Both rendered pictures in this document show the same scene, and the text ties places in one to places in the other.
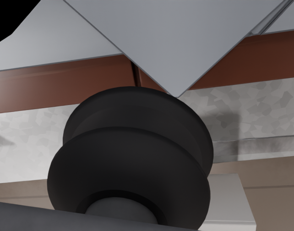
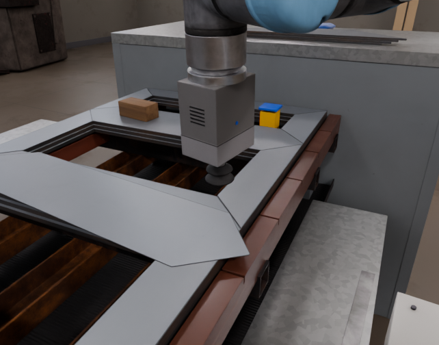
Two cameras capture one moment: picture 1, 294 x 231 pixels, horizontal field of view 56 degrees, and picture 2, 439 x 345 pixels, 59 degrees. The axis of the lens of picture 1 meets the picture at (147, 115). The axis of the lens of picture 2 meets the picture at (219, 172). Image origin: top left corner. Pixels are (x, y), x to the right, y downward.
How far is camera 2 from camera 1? 0.57 m
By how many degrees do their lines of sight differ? 83
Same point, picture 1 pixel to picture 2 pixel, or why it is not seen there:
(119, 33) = (209, 257)
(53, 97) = (218, 308)
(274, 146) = (362, 305)
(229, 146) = (351, 330)
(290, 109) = (330, 290)
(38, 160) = not seen: outside the picture
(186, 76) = (241, 248)
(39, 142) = not seen: outside the picture
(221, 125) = (328, 328)
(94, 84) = (225, 289)
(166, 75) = (236, 252)
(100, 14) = (198, 258)
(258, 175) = not seen: outside the picture
